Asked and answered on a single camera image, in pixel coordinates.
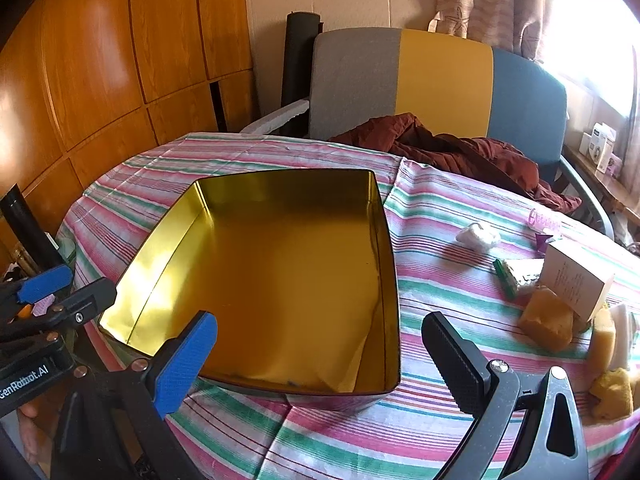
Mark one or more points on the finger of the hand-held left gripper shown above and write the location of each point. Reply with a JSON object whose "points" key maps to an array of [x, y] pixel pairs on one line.
{"points": [[45, 285], [85, 302]]}

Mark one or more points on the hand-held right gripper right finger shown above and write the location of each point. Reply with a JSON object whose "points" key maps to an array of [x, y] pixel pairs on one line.
{"points": [[455, 365]]}

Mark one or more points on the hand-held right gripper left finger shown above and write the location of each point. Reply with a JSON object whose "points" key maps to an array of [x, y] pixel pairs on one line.
{"points": [[185, 360]]}

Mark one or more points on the green wafer packet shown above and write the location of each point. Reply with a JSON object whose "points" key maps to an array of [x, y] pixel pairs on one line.
{"points": [[520, 272]]}

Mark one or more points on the gold metal tin box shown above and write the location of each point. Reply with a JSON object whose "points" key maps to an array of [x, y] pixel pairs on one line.
{"points": [[280, 280]]}

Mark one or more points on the white plastic-wrapped cotton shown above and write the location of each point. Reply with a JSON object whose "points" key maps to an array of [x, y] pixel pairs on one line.
{"points": [[475, 235]]}

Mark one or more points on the white carton box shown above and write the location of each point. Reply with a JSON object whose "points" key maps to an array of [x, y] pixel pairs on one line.
{"points": [[570, 277]]}

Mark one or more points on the purple sachet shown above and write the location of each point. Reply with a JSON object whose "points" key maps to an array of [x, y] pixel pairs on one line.
{"points": [[542, 241]]}

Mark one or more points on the rough yellow sponge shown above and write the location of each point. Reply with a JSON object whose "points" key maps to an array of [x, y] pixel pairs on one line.
{"points": [[612, 395]]}

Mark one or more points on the pink hair roller pack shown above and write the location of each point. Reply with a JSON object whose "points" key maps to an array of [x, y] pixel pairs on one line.
{"points": [[545, 221]]}

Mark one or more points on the black pole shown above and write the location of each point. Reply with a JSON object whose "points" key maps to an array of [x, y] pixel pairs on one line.
{"points": [[22, 225]]}

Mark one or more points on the striped tablecloth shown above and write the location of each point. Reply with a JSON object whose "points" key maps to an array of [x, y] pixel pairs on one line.
{"points": [[440, 280]]}

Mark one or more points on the maroon jacket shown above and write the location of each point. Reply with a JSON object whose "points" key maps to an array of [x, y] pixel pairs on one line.
{"points": [[475, 155]]}

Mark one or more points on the wooden side desk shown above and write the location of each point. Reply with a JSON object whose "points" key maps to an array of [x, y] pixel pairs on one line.
{"points": [[600, 185]]}

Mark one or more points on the wooden wardrobe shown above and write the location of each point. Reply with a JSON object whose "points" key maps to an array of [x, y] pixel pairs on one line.
{"points": [[100, 60]]}

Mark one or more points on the small purple box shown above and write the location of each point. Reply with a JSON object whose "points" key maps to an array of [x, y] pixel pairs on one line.
{"points": [[615, 163]]}

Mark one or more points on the small white box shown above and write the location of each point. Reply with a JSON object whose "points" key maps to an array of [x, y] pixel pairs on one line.
{"points": [[586, 142]]}

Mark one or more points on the white cardboard box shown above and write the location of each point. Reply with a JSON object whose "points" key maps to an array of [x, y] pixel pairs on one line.
{"points": [[602, 142]]}

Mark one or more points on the grey yellow blue chair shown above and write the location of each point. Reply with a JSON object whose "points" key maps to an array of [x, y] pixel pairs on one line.
{"points": [[440, 75]]}

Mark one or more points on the black rolled mat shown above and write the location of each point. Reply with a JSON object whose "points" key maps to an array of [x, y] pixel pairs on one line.
{"points": [[297, 60]]}

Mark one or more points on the beige patterned curtain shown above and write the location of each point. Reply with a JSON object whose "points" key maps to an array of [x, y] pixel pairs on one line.
{"points": [[500, 0]]}

